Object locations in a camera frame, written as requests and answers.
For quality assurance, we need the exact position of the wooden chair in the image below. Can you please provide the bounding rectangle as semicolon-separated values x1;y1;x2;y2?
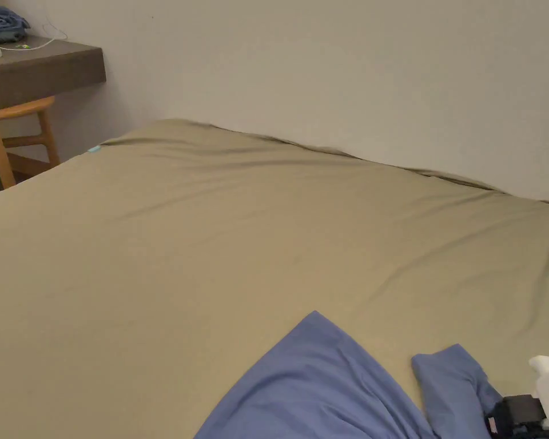
0;95;61;190

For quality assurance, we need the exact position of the blue shirt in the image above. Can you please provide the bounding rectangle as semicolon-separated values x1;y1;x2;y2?
193;310;506;439

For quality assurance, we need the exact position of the bed with beige sheet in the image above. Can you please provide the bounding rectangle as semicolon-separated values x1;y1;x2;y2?
0;118;549;439

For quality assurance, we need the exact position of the dark brown wall desk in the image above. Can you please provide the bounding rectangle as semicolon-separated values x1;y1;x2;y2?
0;9;108;115

